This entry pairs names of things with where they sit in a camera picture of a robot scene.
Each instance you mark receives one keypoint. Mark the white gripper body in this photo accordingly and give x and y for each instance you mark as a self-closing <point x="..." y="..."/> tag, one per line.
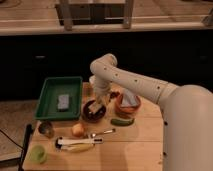
<point x="102" y="90"/>

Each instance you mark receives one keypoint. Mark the black table-edge bar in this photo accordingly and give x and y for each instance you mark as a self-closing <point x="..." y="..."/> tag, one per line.
<point x="28" y="132"/>

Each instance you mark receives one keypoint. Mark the green cucumber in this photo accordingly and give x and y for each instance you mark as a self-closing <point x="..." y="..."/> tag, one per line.
<point x="119" y="122"/>

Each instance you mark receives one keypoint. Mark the metal cup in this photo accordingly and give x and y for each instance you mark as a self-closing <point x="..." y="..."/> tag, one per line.
<point x="46" y="129"/>

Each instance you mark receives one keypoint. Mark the yellow banana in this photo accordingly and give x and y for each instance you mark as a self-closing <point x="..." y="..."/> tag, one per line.
<point x="78" y="147"/>

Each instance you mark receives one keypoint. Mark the white cloth in bowl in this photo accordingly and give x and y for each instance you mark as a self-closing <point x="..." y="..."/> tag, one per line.
<point x="129" y="99"/>

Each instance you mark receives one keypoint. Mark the dark red small object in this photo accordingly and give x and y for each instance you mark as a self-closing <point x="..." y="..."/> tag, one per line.
<point x="114" y="94"/>

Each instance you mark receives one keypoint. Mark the wooden chair frame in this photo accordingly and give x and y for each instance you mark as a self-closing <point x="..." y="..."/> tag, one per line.
<point x="71" y="13"/>

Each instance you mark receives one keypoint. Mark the green plastic tray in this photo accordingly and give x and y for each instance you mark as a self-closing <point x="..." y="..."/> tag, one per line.
<point x="53" y="87"/>

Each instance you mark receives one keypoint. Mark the metal spoon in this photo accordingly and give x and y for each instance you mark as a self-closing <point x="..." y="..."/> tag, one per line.
<point x="93" y="135"/>

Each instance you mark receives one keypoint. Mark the dark purple bowl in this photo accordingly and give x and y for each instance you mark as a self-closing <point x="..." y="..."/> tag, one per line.
<point x="91" y="117"/>

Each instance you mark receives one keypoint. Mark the grey sponge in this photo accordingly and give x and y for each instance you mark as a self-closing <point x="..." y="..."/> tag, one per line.
<point x="63" y="102"/>

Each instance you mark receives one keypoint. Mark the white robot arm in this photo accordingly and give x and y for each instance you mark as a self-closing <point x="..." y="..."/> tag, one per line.
<point x="187" y="113"/>

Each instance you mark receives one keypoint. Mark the orange terracotta bowl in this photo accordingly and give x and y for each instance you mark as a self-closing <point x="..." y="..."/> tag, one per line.
<point x="125" y="112"/>

